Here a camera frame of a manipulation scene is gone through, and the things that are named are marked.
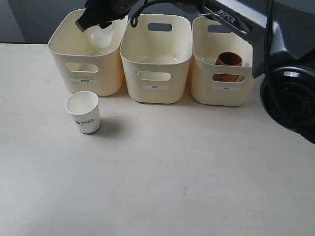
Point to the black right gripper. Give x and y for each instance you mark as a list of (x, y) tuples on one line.
[(102, 12)]

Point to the clear plastic bottle white cap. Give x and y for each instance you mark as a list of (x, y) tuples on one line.
[(101, 38)]

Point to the white paper cup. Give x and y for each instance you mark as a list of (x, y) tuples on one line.
[(83, 106)]

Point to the brown wooden cup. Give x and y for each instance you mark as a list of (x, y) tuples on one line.
[(228, 59)]

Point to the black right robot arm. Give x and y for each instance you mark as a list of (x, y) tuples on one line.
[(283, 42)]

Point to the left cream plastic bin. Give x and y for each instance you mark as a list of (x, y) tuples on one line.
[(83, 66)]

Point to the cream plastic bin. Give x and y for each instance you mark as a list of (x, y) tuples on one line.
[(83, 66), (156, 57), (212, 84)]

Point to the middle cream plastic bin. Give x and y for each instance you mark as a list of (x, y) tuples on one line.
[(156, 57)]

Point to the right cream plastic bin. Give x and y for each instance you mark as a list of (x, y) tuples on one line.
[(212, 84)]

